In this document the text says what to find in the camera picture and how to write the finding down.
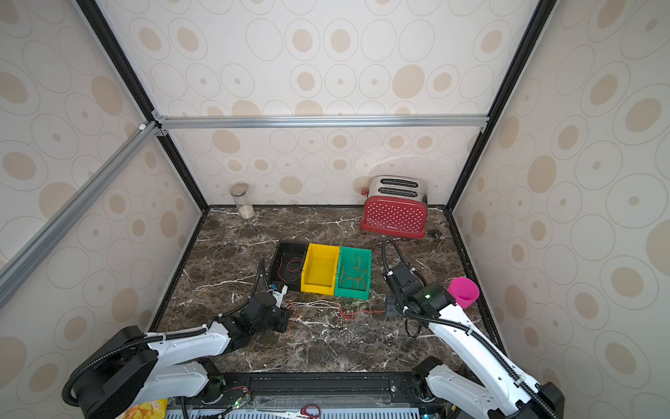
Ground pink plastic goblet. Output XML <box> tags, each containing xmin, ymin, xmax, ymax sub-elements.
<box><xmin>448</xmin><ymin>277</ymin><xmax>480</xmax><ymax>309</ymax></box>

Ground black plastic bin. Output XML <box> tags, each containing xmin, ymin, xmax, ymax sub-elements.
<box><xmin>269</xmin><ymin>241</ymin><xmax>309</xmax><ymax>292</ymax></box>

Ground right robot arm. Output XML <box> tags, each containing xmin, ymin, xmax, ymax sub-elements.
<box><xmin>384</xmin><ymin>263</ymin><xmax>565</xmax><ymax>418</ymax></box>

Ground red handled scissors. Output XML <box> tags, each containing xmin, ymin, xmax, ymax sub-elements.
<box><xmin>277</xmin><ymin>404</ymin><xmax>322</xmax><ymax>419</ymax></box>

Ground red cable in black bin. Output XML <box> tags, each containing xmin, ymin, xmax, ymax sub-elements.
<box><xmin>276</xmin><ymin>256</ymin><xmax>305</xmax><ymax>281</ymax></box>

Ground red cable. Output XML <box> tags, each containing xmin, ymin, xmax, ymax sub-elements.
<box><xmin>276</xmin><ymin>256</ymin><xmax>305</xmax><ymax>281</ymax></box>
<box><xmin>286</xmin><ymin>299</ymin><xmax>387</xmax><ymax>321</ymax></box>

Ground aluminium frame bar back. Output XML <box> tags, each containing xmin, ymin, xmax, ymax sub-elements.
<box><xmin>158</xmin><ymin>115</ymin><xmax>489</xmax><ymax>129</ymax></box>

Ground red polka dot toaster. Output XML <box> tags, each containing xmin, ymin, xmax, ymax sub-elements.
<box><xmin>360</xmin><ymin>176</ymin><xmax>429</xmax><ymax>238</ymax></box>

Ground yellow snack bag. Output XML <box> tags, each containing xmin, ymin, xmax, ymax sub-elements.
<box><xmin>117</xmin><ymin>399</ymin><xmax>169</xmax><ymax>419</ymax></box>

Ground aluminium frame bar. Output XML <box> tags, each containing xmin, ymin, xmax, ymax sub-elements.
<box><xmin>1</xmin><ymin>122</ymin><xmax>158</xmax><ymax>305</ymax></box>
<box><xmin>158</xmin><ymin>115</ymin><xmax>489</xmax><ymax>129</ymax></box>

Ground green plastic bin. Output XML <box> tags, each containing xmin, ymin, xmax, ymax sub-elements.
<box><xmin>334</xmin><ymin>247</ymin><xmax>373</xmax><ymax>300</ymax></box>

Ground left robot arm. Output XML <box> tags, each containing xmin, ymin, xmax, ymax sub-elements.
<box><xmin>61</xmin><ymin>292</ymin><xmax>291</xmax><ymax>418</ymax></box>

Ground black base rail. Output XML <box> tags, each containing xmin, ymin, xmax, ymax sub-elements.
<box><xmin>104</xmin><ymin>371</ymin><xmax>504</xmax><ymax>419</ymax></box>

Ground aluminium frame bar left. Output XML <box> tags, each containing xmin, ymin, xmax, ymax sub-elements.
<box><xmin>1</xmin><ymin>122</ymin><xmax>158</xmax><ymax>305</ymax></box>

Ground glass jar with lid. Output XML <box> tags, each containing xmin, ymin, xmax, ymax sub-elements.
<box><xmin>230</xmin><ymin>182</ymin><xmax>256</xmax><ymax>220</ymax></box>

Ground yellow plastic bin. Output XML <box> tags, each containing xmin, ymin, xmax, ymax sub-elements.
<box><xmin>301</xmin><ymin>244</ymin><xmax>340</xmax><ymax>296</ymax></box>

